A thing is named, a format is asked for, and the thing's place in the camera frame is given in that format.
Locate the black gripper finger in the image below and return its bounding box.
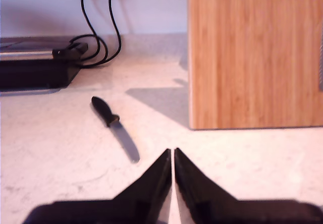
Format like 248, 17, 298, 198
174, 147, 238, 224
112, 148, 173, 224

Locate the serrated steel bread knife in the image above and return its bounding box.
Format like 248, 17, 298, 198
318, 33, 323, 92

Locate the black and steel countertop appliance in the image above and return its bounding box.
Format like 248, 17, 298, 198
0, 35, 89, 92

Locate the small black-handled knife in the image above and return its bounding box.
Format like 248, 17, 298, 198
90, 95, 140, 164

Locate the wooden magnetic knife block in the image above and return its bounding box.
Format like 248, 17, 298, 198
187, 0, 323, 131

